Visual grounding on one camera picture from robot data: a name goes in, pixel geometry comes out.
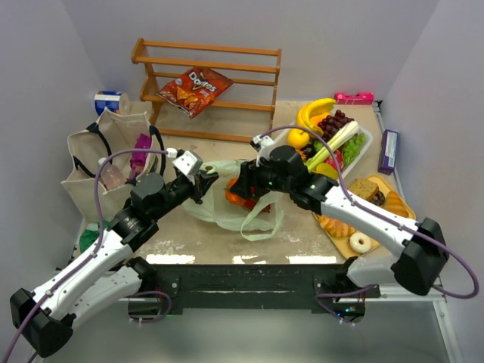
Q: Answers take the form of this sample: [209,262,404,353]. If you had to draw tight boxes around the red cherries pile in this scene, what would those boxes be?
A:
[241,198,272,213]

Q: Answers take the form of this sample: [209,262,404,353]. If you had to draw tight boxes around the small orange pumpkin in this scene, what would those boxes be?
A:
[225,178,246,206]

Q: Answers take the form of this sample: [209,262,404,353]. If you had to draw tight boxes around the light green plastic bag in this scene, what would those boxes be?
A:
[182,160,284,241]

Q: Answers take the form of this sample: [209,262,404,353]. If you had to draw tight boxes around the purple snack bag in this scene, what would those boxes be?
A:
[130,134,151,175]

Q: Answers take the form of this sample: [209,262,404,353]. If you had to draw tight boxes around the clear plastic water bottle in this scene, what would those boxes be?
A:
[101,162,126,191]

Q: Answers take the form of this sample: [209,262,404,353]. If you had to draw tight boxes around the green celery stalk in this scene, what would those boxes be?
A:
[306,121,360,172]

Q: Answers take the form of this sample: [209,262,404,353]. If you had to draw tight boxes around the beige canvas tote bag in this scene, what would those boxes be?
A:
[61,109,166,222]

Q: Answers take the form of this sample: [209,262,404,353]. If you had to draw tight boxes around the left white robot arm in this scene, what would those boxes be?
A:
[10,170,219,358]

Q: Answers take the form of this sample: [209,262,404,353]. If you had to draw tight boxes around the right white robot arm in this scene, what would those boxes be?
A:
[230,145,449,296]

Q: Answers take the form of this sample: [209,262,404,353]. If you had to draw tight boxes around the white fruit tray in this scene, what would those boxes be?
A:
[275,125,373,178]

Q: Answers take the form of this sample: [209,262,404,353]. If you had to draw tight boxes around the yellow apple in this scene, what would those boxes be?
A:
[287,129,311,149]

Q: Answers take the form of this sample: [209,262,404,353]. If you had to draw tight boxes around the yellow star fruit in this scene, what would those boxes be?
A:
[315,163,339,180]

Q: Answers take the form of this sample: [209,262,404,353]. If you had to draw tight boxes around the pink dragon fruit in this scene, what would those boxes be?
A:
[324,150,344,170]

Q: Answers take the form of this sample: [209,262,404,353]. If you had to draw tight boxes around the dark red grapes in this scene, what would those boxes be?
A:
[318,110,354,141]

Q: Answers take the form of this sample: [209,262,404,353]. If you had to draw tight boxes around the Doritos chip bag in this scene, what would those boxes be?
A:
[157,67,233,119]

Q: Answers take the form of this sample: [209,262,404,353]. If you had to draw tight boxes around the yellow banana bunch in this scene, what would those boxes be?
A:
[296,98,337,136]

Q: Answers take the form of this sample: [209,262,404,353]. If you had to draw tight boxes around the green grapes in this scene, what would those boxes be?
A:
[342,133,366,166]

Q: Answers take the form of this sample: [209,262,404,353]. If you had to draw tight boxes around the wooden shelf rack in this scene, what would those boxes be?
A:
[131,38,282,127]

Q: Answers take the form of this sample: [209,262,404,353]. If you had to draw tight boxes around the blue white can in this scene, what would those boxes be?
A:
[94,91,131,115]

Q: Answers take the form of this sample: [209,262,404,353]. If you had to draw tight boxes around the green cloth bundle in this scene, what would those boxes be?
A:
[79,222,101,253]

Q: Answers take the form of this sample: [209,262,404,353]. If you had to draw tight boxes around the pink box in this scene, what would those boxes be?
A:
[334,92,374,105]

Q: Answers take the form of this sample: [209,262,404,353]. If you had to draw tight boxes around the brown bread slice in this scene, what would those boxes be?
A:
[348,178,379,200]

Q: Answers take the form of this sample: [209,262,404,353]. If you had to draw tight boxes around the chocolate donut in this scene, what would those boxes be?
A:
[370,191,386,206]

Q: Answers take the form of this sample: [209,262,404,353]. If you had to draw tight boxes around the white glazed donut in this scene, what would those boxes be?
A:
[349,232,372,254]

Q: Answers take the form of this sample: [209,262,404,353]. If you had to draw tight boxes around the purple box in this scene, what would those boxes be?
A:
[377,129,399,175]

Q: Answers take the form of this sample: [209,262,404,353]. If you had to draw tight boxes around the golden croissant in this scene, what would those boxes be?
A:
[383,191,409,218]

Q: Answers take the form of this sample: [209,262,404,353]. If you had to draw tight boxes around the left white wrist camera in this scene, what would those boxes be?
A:
[166,147,203,181]

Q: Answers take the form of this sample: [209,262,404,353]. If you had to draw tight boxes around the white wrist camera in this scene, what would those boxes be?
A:
[250,134,275,167]
[166,147,203,181]

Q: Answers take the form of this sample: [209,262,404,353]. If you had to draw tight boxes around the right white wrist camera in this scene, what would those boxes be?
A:
[250,134,275,167]

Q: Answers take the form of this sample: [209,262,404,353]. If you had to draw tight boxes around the bundt cake ring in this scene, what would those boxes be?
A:
[317,215,357,239]

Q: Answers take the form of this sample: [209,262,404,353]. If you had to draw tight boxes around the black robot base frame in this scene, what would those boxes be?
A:
[126,257,380,323]

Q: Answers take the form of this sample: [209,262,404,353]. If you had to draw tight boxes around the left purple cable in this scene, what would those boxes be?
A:
[0,147,177,363]

